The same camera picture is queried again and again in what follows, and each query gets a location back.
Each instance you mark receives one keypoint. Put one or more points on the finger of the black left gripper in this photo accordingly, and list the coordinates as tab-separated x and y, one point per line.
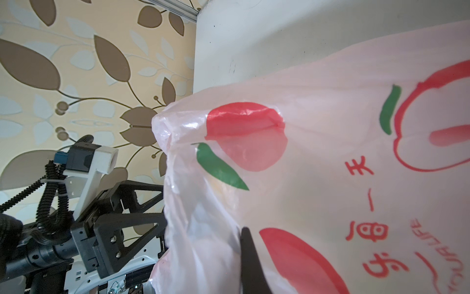
120	237
139	197

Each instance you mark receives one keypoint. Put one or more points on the pink plastic bag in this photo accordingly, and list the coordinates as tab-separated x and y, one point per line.
351	173

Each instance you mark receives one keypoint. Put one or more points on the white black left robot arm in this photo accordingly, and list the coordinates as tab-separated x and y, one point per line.
47	205

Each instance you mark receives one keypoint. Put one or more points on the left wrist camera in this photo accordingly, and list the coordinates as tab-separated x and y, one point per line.
83	159

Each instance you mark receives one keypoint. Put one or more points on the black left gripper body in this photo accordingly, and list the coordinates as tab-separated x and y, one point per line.
44	250

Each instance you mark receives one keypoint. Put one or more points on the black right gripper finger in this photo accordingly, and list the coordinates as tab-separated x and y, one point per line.
251	264

